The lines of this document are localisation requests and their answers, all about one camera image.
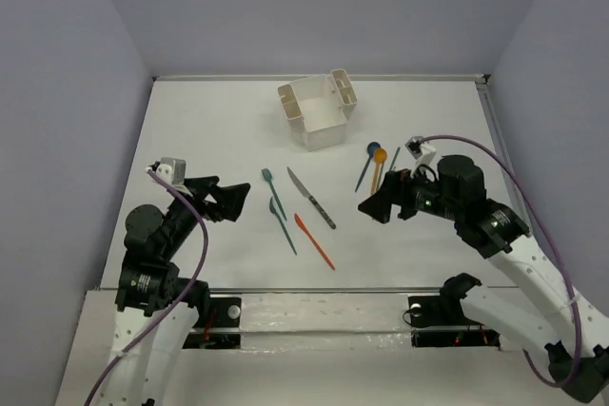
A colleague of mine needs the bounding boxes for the blue plastic spoon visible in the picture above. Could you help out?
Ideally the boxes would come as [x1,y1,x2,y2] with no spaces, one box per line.
[355,142,381,191]

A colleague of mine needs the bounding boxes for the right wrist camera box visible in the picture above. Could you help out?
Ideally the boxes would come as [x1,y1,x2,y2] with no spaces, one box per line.
[405,136,437,175]

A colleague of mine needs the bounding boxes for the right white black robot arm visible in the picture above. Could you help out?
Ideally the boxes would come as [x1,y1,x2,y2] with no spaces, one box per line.
[358,155,608,404]

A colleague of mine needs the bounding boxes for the teal chopstick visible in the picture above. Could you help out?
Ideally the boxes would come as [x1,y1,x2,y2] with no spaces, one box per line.
[389,146,401,171]

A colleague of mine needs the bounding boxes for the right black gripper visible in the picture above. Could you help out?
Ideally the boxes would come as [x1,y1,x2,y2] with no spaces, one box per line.
[357,162,462,222]

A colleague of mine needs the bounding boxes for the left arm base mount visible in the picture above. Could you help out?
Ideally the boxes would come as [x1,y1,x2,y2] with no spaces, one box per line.
[183,296,242,350]

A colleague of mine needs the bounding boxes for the teal plastic fork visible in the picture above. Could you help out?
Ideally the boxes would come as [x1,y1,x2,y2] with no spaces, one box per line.
[261,168,286,221]

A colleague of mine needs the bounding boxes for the orange plastic spoon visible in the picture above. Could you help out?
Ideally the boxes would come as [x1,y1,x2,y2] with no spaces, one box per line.
[370,147,387,195]

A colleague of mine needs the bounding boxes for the metal table knife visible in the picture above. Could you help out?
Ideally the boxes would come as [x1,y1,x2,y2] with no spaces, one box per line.
[286,166,337,230]

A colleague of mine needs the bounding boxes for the white utensil caddy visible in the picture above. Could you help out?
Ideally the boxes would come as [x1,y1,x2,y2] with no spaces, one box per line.
[277,68,358,151]

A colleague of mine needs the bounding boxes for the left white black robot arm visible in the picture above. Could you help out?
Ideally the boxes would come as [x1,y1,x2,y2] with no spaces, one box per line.
[86,169,250,405]

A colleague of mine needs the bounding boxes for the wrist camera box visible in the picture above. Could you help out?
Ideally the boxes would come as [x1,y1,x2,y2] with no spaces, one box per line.
[405,136,437,175]
[147,157,187,187]

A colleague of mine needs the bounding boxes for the teal plastic spoon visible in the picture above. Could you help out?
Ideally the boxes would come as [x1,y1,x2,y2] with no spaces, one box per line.
[268,197,297,255]

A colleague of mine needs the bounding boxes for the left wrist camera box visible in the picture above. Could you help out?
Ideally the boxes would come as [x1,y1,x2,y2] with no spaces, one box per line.
[147,157,187,187]

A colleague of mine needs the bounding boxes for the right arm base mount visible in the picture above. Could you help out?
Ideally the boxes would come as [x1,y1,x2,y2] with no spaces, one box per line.
[403,295,501,349]

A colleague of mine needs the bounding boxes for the orange plastic knife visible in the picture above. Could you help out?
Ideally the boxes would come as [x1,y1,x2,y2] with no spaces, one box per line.
[294,213,336,271]

